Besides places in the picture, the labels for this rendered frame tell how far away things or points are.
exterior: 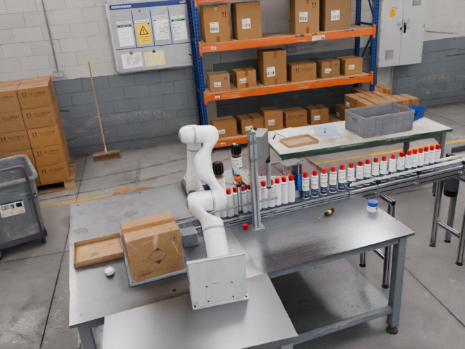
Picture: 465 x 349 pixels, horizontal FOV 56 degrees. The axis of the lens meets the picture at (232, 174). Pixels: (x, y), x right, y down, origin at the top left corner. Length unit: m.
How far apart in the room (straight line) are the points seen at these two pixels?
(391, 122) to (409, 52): 3.48
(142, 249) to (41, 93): 3.72
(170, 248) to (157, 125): 5.04
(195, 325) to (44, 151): 4.21
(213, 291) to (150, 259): 0.44
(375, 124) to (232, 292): 2.89
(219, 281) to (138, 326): 0.45
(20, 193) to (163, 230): 2.46
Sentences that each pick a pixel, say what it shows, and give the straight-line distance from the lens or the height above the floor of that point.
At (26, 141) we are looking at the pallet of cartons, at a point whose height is 0.74.
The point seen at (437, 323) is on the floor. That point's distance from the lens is 3.67.
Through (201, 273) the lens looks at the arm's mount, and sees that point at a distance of 2.25.
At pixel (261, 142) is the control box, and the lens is 2.75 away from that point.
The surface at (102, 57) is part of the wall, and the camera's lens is 7.22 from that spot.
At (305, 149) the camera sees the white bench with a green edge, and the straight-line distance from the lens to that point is 4.42.
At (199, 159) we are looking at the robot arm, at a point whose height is 1.46.
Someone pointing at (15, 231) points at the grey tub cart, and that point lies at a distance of 4.89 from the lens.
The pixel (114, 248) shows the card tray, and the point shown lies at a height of 0.83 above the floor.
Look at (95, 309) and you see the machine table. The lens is 2.54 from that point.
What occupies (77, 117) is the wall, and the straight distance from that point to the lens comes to 7.44.
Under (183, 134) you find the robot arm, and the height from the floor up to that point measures 1.59.
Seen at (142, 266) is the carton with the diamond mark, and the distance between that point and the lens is 2.56.
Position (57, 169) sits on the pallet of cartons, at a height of 0.32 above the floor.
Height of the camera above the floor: 2.35
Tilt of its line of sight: 23 degrees down
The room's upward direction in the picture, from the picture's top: 4 degrees counter-clockwise
